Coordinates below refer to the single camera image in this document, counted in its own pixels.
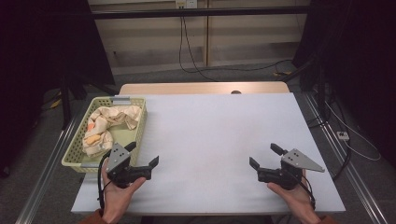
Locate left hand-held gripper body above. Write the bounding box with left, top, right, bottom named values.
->
left=105, top=142, right=153, bottom=189

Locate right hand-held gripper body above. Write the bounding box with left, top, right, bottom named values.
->
left=257, top=148, right=326, bottom=190

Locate pale green plastic basket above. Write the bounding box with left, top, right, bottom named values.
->
left=61, top=96, right=148, bottom=174

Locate cream patterned cloth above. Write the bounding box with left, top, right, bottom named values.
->
left=82, top=105, right=143, bottom=158

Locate person's right hand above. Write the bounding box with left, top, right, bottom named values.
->
left=266, top=169, right=321, bottom=224

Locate person's left hand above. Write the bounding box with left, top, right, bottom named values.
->
left=101, top=158, right=148, bottom=224

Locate white table mat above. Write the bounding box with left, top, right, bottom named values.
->
left=70, top=92, right=347, bottom=216

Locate black metal stand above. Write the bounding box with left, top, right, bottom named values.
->
left=281, top=55, right=332, bottom=123
left=59, top=74, right=120, bottom=131

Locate light wooden table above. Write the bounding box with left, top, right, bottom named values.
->
left=119, top=81, right=290, bottom=96

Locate black curtain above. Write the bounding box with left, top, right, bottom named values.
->
left=292, top=0, right=396, bottom=161
left=0, top=0, right=116, bottom=176

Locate black horizontal metal bar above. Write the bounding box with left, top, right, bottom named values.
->
left=92, top=5, right=312, bottom=21

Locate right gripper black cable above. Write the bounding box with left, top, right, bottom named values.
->
left=289, top=171, right=317, bottom=210

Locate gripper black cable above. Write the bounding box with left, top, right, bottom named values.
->
left=97, top=150, right=114, bottom=210
left=289, top=171, right=317, bottom=210

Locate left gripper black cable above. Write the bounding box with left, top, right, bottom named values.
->
left=97, top=150, right=114, bottom=210

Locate aluminium floor rail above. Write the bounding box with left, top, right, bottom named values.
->
left=303, top=92, right=389, bottom=224
left=15, top=115, right=82, bottom=224

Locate black floor cable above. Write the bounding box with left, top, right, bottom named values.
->
left=306, top=114, right=353, bottom=181

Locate white floor cable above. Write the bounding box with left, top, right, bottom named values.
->
left=325, top=102, right=382, bottom=162

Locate black power cable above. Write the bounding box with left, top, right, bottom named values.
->
left=182, top=16, right=217, bottom=82
left=177, top=16, right=294, bottom=75

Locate white wall outlet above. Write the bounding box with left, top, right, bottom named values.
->
left=175, top=0, right=199, bottom=9

